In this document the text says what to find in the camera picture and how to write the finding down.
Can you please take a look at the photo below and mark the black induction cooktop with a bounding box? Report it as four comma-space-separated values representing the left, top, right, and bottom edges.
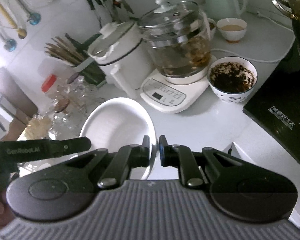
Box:
243, 42, 300, 165

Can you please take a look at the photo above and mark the small white ceramic bowl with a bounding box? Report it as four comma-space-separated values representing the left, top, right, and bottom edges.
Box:
79, 97, 157, 180

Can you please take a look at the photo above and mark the chopstick holder with chopsticks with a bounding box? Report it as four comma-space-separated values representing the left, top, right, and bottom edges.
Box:
44, 33, 106, 86

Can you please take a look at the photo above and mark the blue pipe flange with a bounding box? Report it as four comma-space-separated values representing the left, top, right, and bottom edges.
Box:
27, 12, 41, 25
4, 39, 17, 52

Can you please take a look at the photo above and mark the wooden cutting board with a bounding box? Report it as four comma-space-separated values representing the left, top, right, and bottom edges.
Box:
0, 67, 38, 141

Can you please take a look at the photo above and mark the glass health kettle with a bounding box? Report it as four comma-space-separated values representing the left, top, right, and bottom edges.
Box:
137, 0, 211, 79

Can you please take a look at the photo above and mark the red-lid plastic jar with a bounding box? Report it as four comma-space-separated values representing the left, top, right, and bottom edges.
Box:
41, 74, 62, 100

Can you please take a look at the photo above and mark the small bowl with beige liquid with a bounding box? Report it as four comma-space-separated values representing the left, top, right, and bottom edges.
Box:
216, 18, 247, 43

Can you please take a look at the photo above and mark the patterned bowl with tea leaves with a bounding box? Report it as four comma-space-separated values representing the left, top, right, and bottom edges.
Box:
207, 57, 258, 103

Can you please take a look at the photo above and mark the yellow wall pipe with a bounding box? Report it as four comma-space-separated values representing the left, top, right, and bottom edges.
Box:
0, 3, 27, 39

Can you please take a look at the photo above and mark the white electric cooker pot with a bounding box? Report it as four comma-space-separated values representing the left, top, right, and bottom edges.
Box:
88, 21, 154, 99

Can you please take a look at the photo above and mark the wire rack with glassware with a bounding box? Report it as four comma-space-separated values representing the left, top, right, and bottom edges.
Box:
46, 73, 106, 139

